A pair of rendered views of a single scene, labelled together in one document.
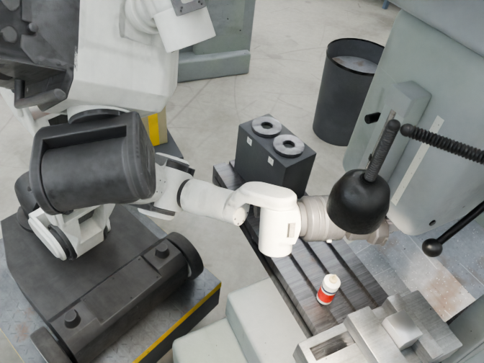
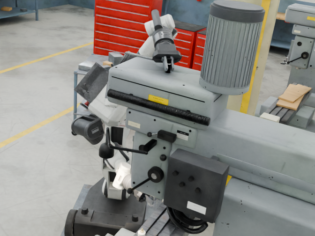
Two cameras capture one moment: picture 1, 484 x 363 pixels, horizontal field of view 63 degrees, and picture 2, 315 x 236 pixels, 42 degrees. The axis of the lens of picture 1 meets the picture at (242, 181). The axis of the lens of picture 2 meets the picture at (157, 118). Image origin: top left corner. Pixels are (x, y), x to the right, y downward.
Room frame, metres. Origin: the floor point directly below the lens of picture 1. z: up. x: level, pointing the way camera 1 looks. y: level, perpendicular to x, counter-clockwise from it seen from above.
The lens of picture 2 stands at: (-0.40, -1.66, 2.44)
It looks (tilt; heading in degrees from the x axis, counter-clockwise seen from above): 25 degrees down; 56
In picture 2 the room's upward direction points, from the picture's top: 6 degrees clockwise
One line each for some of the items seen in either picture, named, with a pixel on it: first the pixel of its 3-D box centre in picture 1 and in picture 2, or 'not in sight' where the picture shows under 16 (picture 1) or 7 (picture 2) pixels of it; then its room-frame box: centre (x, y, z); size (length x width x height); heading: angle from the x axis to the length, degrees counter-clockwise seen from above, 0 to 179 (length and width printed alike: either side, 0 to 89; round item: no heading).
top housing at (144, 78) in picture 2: not in sight; (168, 90); (0.54, -0.31, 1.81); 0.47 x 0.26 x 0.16; 122
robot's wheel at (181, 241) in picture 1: (181, 256); not in sight; (0.85, 0.19, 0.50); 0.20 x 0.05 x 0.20; 53
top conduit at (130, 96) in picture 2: not in sight; (156, 106); (0.43, -0.41, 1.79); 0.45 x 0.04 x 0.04; 122
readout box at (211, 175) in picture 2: not in sight; (194, 186); (0.41, -0.73, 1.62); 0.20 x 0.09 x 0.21; 122
